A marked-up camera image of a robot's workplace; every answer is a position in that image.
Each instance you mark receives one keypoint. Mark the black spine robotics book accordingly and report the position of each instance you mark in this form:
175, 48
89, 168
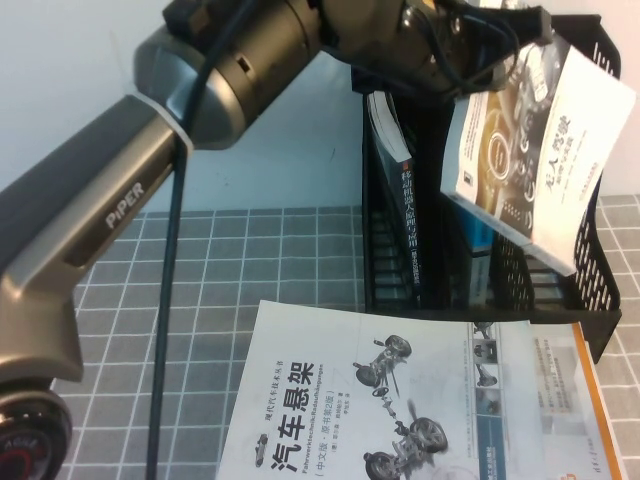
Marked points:
410, 220

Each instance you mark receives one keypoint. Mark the grey checked tablecloth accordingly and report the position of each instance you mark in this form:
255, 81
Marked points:
225, 260

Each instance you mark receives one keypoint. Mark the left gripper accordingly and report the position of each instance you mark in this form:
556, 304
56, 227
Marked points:
415, 30

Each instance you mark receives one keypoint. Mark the blue cover book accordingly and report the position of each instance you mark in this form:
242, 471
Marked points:
477, 230

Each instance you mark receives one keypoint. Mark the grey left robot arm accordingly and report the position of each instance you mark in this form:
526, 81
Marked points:
100, 200

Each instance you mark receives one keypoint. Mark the black mesh book stand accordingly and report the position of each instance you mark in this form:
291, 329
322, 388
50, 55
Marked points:
595, 290

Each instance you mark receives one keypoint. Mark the white self-driving book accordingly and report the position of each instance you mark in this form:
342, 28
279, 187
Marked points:
565, 165

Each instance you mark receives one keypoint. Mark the orange edged white book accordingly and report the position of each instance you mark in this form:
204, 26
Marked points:
565, 380

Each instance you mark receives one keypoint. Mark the white car suspension book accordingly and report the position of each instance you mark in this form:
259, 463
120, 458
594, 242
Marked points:
325, 400

